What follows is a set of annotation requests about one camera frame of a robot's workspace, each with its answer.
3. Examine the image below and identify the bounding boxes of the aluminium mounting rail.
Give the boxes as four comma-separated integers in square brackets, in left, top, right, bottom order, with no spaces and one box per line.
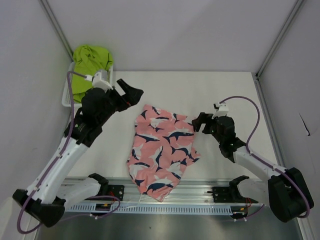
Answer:
[58,176,266,205]

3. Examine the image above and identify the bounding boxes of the white slotted cable duct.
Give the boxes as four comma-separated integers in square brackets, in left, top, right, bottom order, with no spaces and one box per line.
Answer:
[66,203,248,216]

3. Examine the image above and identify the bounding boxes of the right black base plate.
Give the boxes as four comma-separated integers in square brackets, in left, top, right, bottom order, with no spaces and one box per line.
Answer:
[212,186,258,204]

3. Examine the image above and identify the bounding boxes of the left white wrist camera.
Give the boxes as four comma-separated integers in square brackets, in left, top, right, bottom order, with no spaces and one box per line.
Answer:
[92,69,112,92]

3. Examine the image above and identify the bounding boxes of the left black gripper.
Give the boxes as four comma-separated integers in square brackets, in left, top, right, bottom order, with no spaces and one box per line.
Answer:
[98,79,144,125]

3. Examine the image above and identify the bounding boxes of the right aluminium frame post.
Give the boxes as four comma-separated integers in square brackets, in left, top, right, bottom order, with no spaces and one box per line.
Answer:
[254,0,307,81]

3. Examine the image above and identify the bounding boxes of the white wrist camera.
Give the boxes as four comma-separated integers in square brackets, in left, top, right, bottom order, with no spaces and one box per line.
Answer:
[92,69,112,92]
[212,102,229,119]

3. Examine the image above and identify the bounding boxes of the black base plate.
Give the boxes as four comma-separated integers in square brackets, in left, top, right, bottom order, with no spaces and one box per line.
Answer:
[212,186,258,204]
[107,184,125,201]

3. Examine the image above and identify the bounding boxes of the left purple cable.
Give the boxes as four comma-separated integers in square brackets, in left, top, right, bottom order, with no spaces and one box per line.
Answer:
[16,70,121,235]

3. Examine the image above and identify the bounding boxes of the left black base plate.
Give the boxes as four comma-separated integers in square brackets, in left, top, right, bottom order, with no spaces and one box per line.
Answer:
[107,184,125,201]

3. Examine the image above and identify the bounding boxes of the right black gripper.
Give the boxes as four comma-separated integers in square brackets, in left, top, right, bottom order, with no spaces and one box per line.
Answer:
[191,112,224,144]

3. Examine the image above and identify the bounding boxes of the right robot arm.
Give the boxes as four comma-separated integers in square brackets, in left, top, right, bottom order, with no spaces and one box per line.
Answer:
[192,112,314,223]

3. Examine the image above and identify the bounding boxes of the lime green cloth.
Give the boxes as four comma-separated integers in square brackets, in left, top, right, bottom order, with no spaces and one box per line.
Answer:
[71,44,114,103]

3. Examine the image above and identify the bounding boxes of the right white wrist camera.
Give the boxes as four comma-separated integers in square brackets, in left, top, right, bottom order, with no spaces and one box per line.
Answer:
[212,102,229,119]

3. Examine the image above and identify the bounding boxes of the left aluminium frame post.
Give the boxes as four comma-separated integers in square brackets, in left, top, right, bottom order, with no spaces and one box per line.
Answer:
[38,0,73,61]

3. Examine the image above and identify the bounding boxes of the aluminium frame post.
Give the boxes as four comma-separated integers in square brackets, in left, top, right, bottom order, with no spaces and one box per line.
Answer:
[254,0,307,81]
[38,0,73,61]

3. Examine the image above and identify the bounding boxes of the white plastic basket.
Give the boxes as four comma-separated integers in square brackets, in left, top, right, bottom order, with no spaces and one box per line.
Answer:
[61,61,115,107]

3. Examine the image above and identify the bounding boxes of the pink shark print shorts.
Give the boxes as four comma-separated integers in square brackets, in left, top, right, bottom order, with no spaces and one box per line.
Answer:
[125,103,202,202]

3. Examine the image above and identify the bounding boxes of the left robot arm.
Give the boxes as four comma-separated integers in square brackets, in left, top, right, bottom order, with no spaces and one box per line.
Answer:
[12,79,144,228]

